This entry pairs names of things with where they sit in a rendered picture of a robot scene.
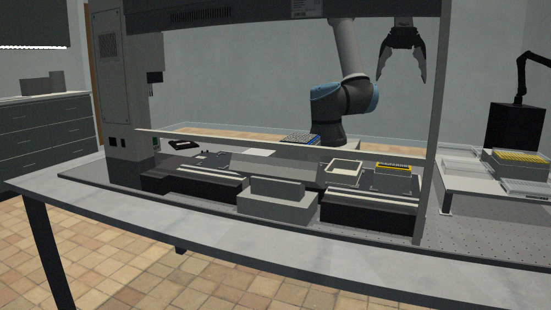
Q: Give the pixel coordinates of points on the blue tip rack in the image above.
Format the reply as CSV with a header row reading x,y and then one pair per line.
x,y
298,156

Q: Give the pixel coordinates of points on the beige rectangular tray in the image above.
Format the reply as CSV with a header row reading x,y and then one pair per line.
x,y
343,172

